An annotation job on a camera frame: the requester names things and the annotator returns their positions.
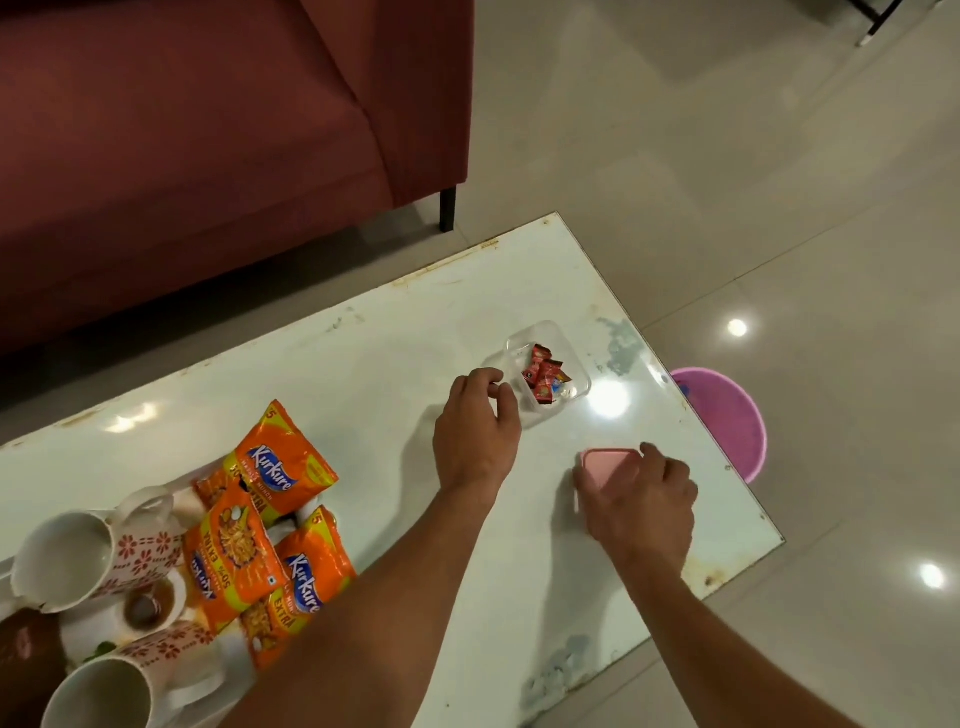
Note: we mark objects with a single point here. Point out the person's left hand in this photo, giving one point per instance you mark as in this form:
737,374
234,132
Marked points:
472,442

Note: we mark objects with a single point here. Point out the person's right hand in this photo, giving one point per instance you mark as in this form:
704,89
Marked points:
645,517

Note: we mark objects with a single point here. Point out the person's right thumb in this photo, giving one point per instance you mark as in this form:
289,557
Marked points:
585,495

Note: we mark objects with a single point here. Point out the person's left thumb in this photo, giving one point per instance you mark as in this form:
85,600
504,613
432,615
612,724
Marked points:
511,409

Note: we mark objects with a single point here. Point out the pink plastic lid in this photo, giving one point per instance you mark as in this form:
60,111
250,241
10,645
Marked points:
606,466

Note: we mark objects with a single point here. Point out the clear plastic container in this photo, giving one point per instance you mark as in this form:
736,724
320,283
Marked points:
551,352

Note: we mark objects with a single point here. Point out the person's right forearm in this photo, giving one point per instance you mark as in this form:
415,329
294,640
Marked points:
712,652

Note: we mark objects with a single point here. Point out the person's left forearm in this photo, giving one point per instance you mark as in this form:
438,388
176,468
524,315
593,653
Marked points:
375,615

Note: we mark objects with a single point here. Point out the pile of red candy wrappers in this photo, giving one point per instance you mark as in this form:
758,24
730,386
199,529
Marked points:
546,375

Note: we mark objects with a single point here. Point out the pink plastic bucket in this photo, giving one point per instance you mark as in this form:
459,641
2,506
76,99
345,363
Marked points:
724,420

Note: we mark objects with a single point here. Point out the orange snack packet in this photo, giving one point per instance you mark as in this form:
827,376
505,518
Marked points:
232,555
214,487
319,559
264,630
281,465

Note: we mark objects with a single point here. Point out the maroon sofa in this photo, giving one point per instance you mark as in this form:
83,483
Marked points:
195,142

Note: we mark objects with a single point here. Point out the small white tea cup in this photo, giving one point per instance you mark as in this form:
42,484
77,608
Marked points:
146,609

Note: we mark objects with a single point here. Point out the white floral mug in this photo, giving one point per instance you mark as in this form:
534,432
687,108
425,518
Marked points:
75,559
120,686

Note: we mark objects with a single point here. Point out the white serving tray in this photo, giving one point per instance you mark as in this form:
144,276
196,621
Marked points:
82,630

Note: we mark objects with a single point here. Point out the black chair leg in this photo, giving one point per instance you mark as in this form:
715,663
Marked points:
876,18

